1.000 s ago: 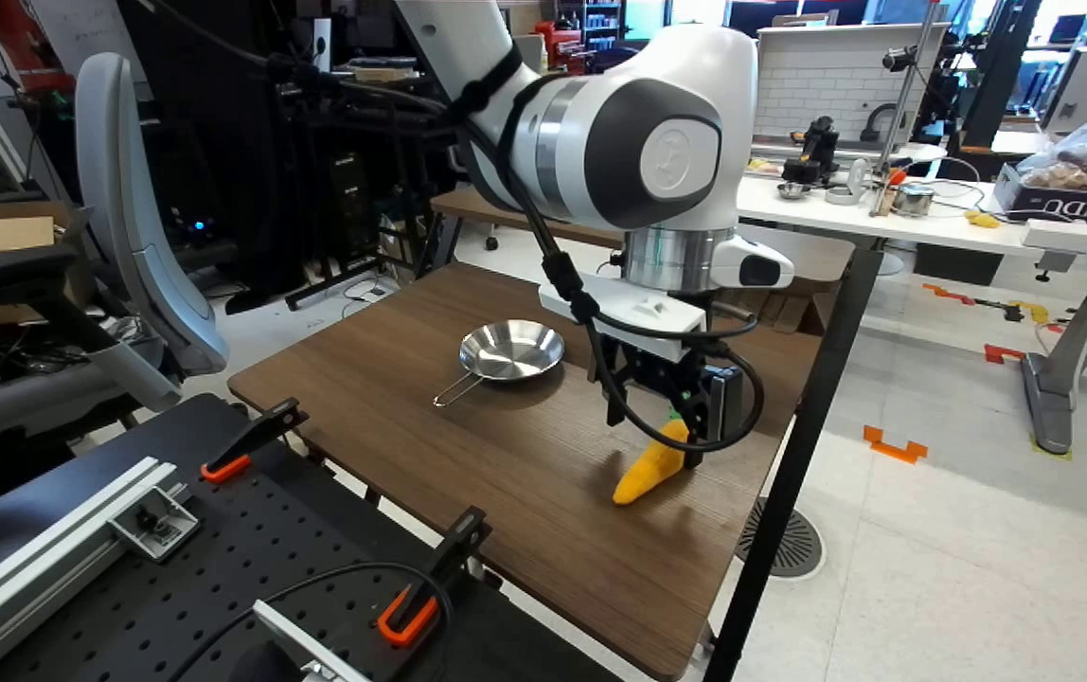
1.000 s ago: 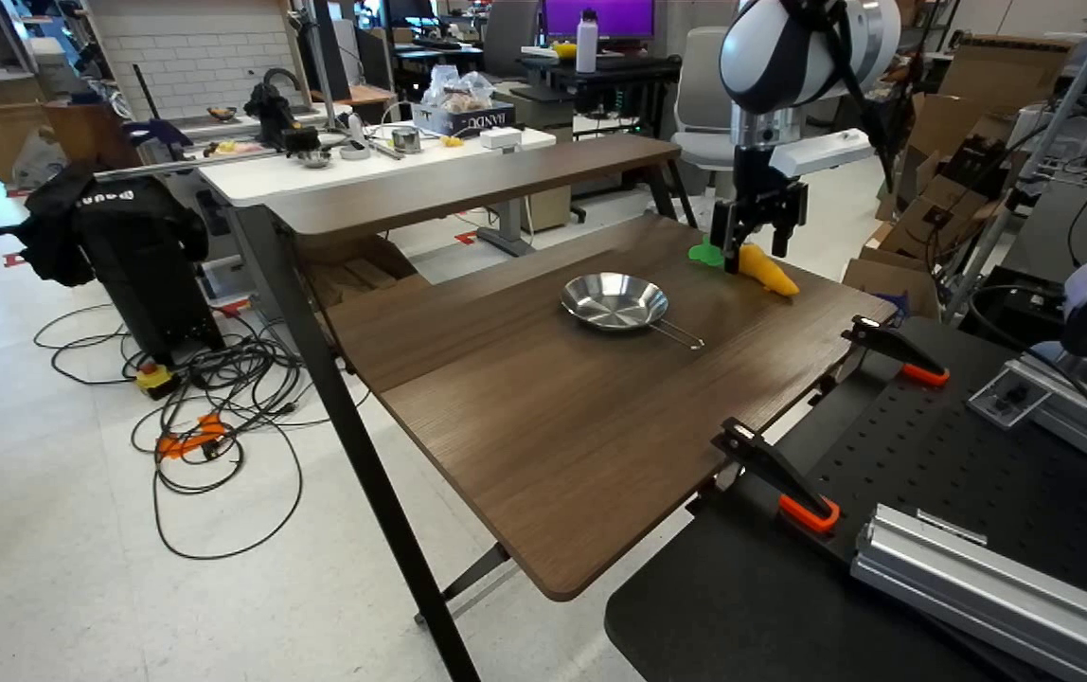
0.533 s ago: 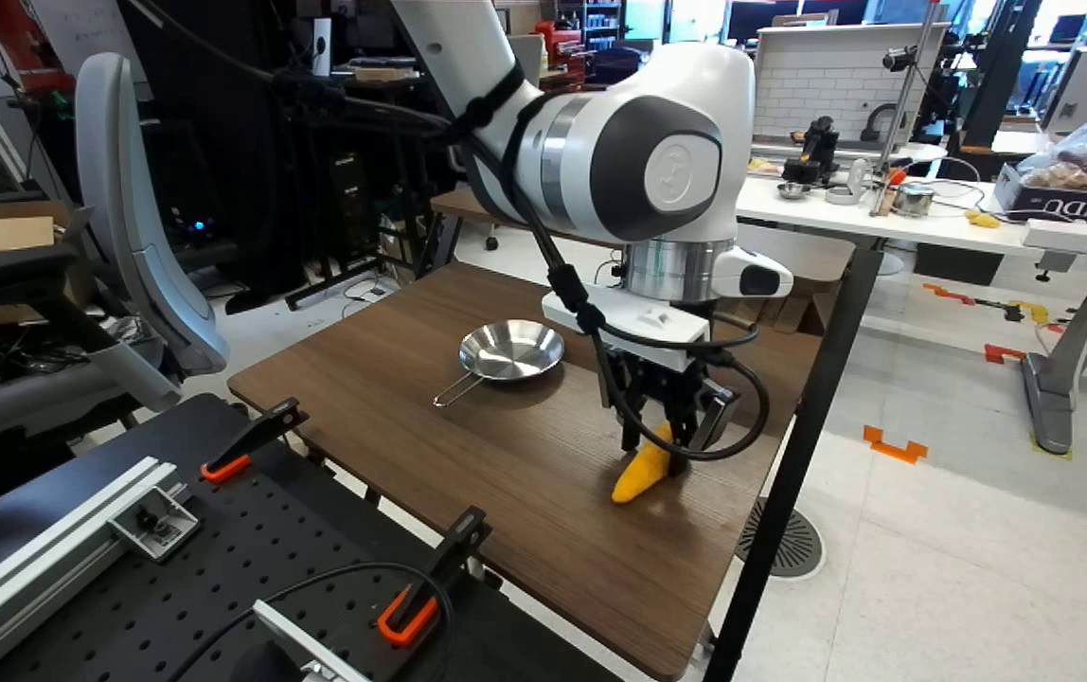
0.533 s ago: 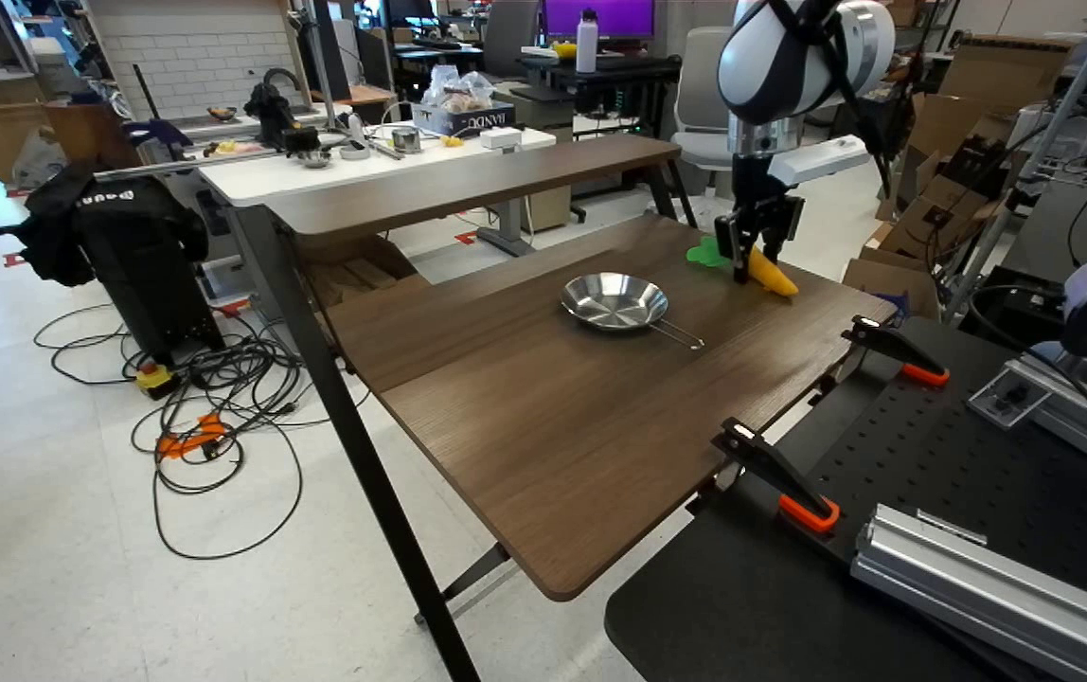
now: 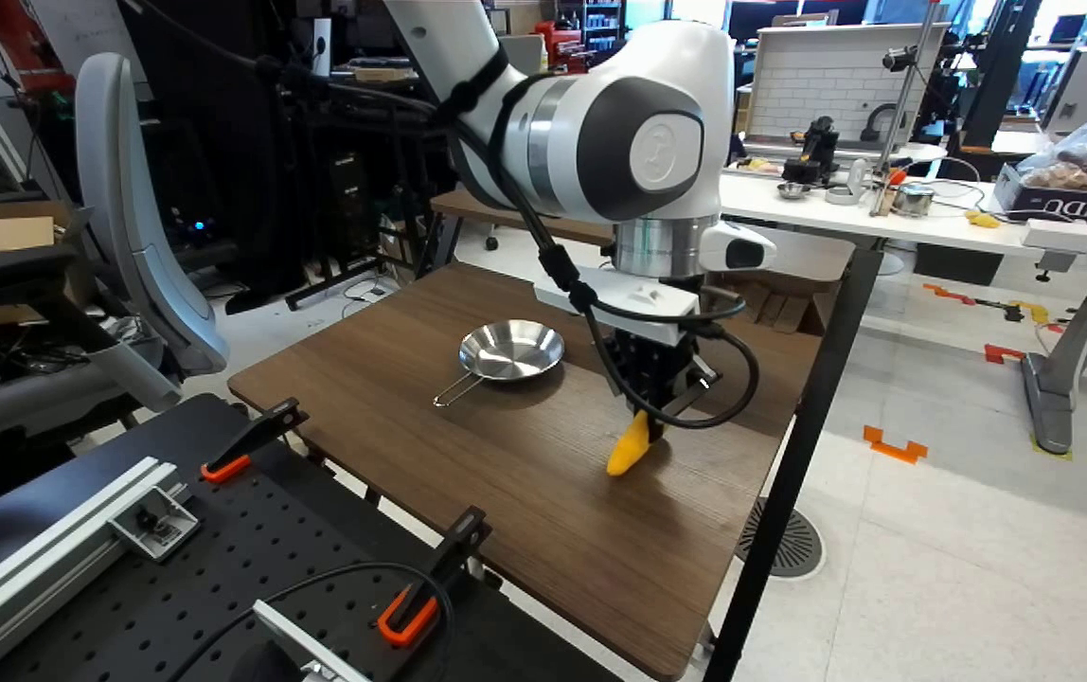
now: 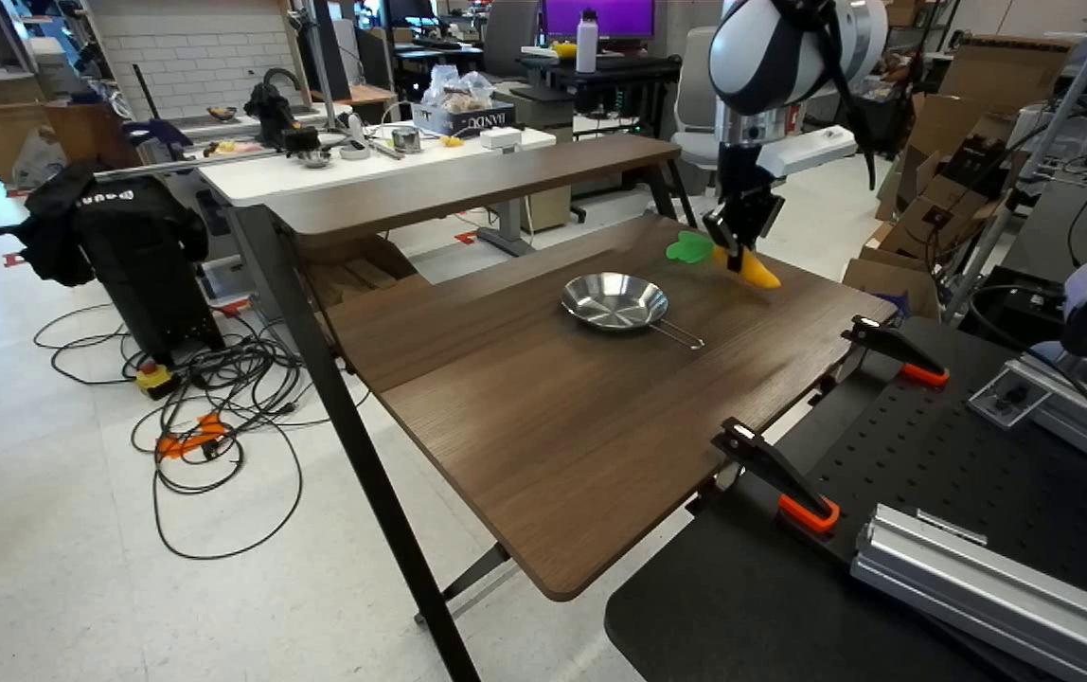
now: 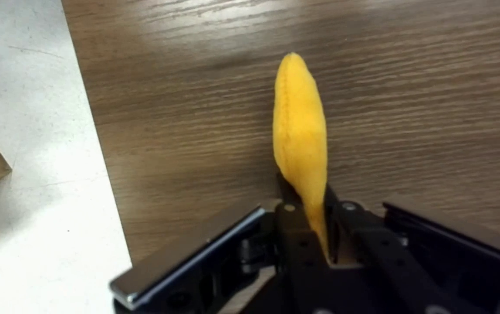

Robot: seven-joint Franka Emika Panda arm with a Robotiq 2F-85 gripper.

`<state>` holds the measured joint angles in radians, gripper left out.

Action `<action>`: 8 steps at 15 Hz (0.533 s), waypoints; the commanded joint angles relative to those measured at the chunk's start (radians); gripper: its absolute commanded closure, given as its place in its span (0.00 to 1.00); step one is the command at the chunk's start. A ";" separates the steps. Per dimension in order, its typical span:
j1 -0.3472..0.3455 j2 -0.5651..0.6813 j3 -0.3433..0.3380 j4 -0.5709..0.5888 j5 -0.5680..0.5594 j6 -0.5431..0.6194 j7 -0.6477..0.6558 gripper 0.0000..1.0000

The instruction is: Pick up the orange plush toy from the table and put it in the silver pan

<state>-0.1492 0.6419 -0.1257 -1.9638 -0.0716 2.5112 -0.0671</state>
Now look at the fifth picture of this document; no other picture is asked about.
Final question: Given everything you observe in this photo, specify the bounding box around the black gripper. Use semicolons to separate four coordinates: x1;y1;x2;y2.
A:
586;322;723;442

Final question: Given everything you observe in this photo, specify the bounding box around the orange carrot plush toy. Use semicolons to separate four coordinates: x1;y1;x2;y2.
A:
603;409;670;481

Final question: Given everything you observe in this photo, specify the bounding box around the silver metal pan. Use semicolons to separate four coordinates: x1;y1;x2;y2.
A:
429;315;568;417

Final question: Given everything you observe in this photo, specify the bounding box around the round floor drain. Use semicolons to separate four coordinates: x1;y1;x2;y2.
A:
741;509;829;582

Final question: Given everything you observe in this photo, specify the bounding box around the orange floor tape mark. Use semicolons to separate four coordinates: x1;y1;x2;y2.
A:
858;422;933;466

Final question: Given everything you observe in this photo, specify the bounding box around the white long desk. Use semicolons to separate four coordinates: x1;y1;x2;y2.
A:
717;164;1087;280

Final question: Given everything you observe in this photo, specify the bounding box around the orange black bar clamp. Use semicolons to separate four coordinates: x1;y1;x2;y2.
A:
194;395;309;490
370;503;492;652

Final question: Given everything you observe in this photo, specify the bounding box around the small black desk device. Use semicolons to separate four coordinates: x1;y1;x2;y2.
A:
775;115;843;196

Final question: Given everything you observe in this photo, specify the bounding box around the white framed board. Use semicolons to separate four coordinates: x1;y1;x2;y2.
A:
745;20;950;164

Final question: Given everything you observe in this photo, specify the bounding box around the grey desk leg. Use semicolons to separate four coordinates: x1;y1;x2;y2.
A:
1016;269;1087;458

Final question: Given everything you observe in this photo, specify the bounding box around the black perforated breadboard table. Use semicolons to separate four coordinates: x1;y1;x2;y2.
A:
0;389;626;682

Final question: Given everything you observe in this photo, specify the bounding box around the short aluminium extrusion bar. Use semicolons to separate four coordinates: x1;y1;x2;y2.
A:
246;595;373;682

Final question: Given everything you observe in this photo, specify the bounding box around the black printed box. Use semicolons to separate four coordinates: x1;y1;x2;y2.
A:
993;164;1087;243

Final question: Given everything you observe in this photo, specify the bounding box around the camera stand pole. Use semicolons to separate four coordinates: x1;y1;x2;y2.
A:
878;43;950;219

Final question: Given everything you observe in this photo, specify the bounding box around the thin black cable loop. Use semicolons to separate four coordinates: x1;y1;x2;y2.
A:
166;558;457;682

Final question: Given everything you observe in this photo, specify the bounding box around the long aluminium extrusion rail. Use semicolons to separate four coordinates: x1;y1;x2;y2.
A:
0;451;204;682

